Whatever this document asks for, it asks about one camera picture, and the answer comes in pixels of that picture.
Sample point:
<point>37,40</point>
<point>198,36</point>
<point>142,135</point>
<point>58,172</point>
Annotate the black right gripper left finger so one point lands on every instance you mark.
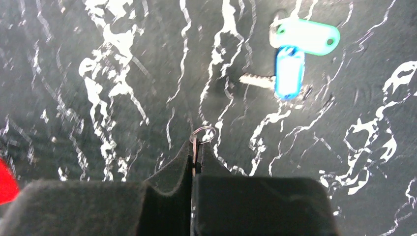
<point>158,206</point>

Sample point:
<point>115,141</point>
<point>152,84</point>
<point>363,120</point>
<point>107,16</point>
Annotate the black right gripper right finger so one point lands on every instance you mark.
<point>231,205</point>

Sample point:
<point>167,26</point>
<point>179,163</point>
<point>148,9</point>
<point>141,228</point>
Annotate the blue tagged key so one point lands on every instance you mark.
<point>289,72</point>

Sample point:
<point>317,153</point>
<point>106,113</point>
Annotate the red handled spiked keyring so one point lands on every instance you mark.
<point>9,188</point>

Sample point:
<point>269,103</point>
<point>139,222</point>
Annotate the green tagged key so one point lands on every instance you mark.
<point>308,36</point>

